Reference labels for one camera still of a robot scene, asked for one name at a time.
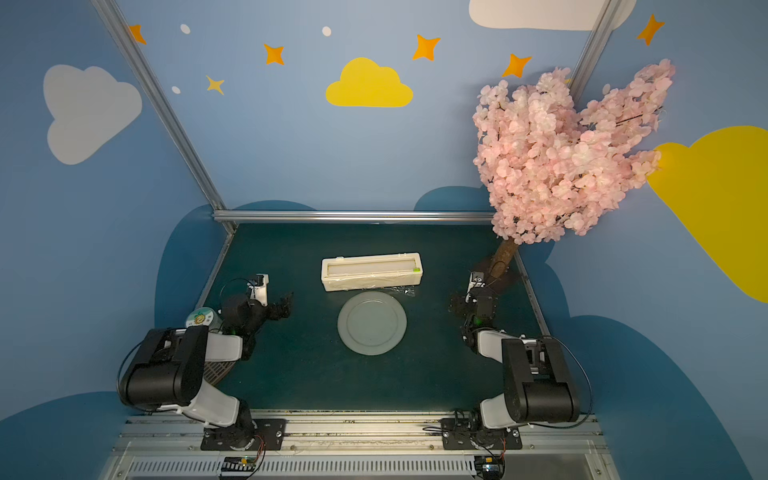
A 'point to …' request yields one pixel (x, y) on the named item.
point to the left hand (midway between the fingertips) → (277, 288)
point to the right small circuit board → (489, 467)
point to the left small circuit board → (238, 464)
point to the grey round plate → (372, 323)
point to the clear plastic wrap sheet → (409, 290)
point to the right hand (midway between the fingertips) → (476, 291)
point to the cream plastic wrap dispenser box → (358, 272)
